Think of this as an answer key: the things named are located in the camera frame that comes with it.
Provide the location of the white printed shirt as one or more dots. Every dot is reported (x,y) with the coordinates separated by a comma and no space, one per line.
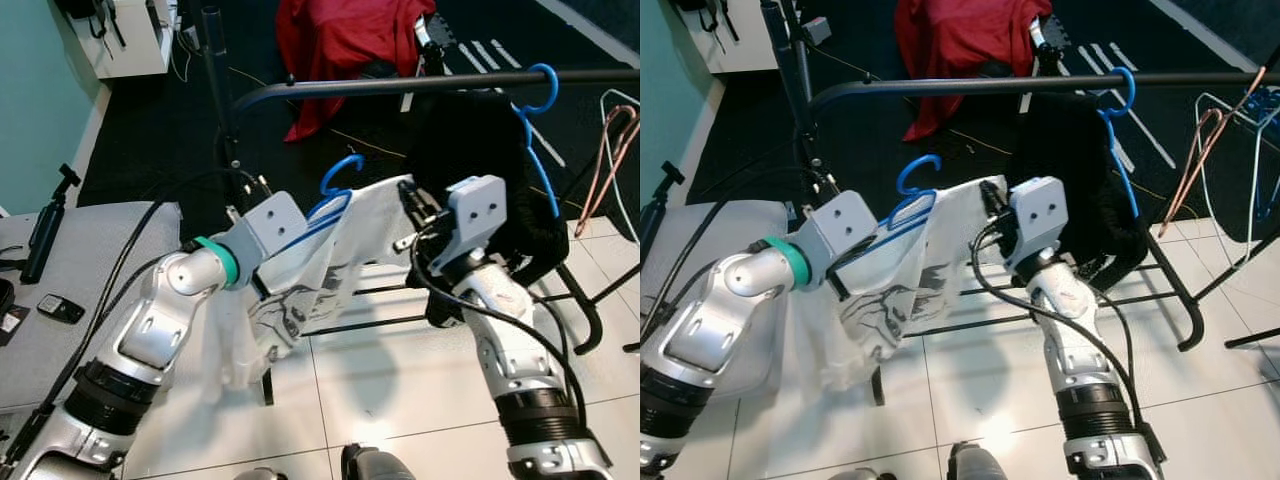
(300,270)
(890,290)

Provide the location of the blue plastic clothes hanger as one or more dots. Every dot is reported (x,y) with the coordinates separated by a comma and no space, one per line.
(552,88)
(1131,90)
(330,207)
(915,205)

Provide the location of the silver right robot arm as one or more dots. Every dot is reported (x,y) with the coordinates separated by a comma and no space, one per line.
(510,330)
(1070,320)

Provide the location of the pink clothes hanger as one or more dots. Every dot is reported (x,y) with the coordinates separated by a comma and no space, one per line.
(612,165)
(1215,140)

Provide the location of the red draped cloth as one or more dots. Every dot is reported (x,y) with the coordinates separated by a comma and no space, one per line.
(960,50)
(340,50)

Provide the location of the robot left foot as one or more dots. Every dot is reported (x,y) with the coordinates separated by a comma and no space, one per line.
(855,476)
(260,475)

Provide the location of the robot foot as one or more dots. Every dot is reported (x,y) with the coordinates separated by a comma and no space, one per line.
(260,475)
(975,465)
(370,465)
(855,476)

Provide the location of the black tripod stick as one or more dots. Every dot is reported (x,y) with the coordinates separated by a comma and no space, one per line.
(45,235)
(655,215)

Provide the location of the black phone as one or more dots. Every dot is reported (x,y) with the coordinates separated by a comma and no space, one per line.
(62,308)

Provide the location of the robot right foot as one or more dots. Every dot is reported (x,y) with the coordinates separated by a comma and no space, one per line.
(975,465)
(370,465)

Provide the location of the white cabinet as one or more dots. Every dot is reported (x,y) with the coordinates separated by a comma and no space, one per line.
(740,45)
(130,45)

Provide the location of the blue clothes hangers bunch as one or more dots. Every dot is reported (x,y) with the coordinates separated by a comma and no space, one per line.
(1270,150)

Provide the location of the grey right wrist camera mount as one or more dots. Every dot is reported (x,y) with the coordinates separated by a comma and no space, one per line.
(1035,215)
(478,210)

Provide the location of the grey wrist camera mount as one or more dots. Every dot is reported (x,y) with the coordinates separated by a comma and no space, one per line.
(270,225)
(478,210)
(1035,215)
(845,225)

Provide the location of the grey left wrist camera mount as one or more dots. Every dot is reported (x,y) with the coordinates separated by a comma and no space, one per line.
(845,225)
(270,225)

